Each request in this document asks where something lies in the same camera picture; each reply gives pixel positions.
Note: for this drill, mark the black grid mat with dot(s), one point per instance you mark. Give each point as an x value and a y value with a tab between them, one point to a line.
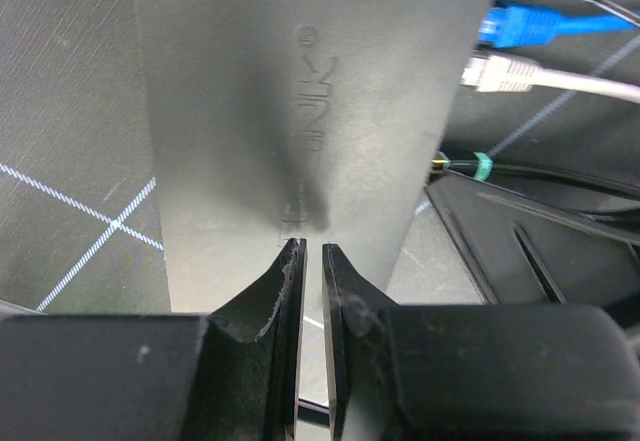
80	221

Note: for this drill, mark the black network switch box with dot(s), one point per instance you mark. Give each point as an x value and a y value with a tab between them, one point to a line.
280	119

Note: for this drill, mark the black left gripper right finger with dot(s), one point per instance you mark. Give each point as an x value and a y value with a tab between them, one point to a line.
357	351

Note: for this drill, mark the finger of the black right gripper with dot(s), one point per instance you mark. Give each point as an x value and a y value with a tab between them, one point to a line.
519	250

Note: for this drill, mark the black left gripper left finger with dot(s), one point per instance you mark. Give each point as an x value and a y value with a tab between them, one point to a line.
246	384

